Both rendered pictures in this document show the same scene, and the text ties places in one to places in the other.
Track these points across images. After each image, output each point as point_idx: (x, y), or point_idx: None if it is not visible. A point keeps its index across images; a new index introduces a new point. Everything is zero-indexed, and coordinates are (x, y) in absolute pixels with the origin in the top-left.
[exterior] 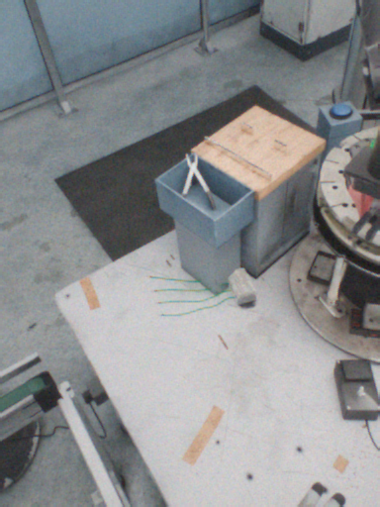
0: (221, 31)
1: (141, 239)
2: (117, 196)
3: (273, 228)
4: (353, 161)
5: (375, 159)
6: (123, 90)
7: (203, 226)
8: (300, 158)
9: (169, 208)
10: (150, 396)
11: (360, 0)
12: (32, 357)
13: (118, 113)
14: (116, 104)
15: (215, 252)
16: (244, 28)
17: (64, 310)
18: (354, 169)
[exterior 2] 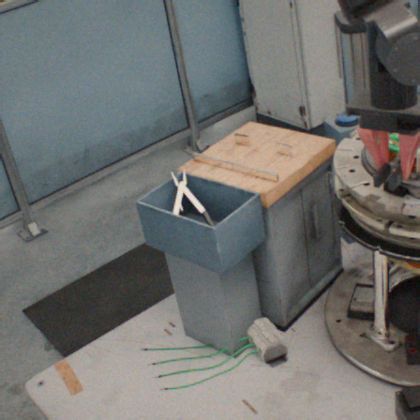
0: (212, 128)
1: None
2: (101, 320)
3: (295, 256)
4: (354, 100)
5: (374, 86)
6: (100, 202)
7: (202, 245)
8: (309, 158)
9: (157, 238)
10: None
11: (340, 19)
12: None
13: (96, 227)
14: (93, 218)
15: (223, 285)
16: (239, 123)
17: (38, 399)
18: (356, 105)
